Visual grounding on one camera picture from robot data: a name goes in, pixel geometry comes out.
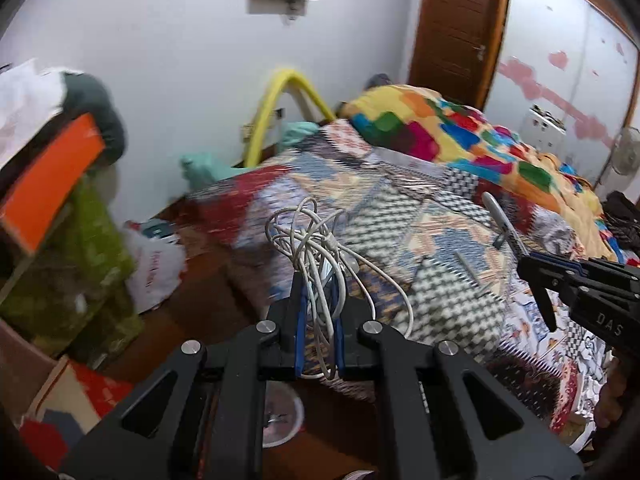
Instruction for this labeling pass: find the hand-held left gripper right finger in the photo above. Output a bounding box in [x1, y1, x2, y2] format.
[332, 280, 585, 480]

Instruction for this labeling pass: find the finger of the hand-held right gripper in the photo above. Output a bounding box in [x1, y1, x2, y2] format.
[529, 279, 571, 332]
[517, 252, 591, 281]

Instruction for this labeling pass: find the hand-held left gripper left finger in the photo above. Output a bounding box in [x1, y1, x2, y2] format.
[59, 271, 308, 480]

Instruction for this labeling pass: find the white plastic stick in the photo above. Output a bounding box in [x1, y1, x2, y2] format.
[481, 191, 529, 257]

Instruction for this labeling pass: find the white cable bundle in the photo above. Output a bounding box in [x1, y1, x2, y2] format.
[264, 197, 415, 380]

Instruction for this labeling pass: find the person's right hand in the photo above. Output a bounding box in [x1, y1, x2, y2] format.
[592, 355, 635, 433]

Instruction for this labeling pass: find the grey thin stick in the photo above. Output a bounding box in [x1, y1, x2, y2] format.
[454, 251, 488, 293]

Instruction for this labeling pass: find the dark clothes pile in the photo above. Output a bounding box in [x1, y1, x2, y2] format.
[600, 191, 640, 262]

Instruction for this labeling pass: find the round clear plastic lid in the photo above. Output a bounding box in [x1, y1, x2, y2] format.
[262, 380, 306, 448]

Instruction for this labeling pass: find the patterned patchwork bedsheet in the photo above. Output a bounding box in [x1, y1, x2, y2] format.
[186, 121, 618, 433]

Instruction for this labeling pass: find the white standing fan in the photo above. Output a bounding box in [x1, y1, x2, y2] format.
[595, 127, 640, 196]

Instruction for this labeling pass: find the white small shelf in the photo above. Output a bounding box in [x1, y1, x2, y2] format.
[520, 105, 568, 158]

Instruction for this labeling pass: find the colourful patchwork blanket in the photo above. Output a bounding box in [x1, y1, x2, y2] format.
[336, 84, 621, 263]

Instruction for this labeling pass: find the white plastic bag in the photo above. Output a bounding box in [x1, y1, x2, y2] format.
[122, 221, 188, 315]

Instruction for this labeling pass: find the teal cloth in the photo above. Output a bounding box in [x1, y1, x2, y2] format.
[179, 120, 321, 193]

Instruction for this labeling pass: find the white wardrobe with pink stickers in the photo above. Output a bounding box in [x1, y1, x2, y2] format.
[484, 0, 640, 191]

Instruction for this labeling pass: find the yellow curved tube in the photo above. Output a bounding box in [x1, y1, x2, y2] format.
[244, 67, 337, 168]

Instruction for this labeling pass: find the red printed box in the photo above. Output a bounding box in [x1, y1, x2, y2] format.
[20, 355, 136, 471]

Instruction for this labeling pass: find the brown wooden door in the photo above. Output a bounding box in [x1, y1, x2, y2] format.
[409, 0, 512, 111]

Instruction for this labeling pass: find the brown cardboard box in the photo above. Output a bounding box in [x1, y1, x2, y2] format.
[0, 317, 68, 428]

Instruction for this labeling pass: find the orange box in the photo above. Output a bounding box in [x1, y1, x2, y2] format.
[0, 112, 107, 255]

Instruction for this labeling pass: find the dark grey cushion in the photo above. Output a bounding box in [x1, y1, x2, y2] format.
[57, 71, 126, 166]

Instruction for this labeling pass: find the white crumpled paper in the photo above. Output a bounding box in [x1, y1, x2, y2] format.
[0, 59, 68, 171]

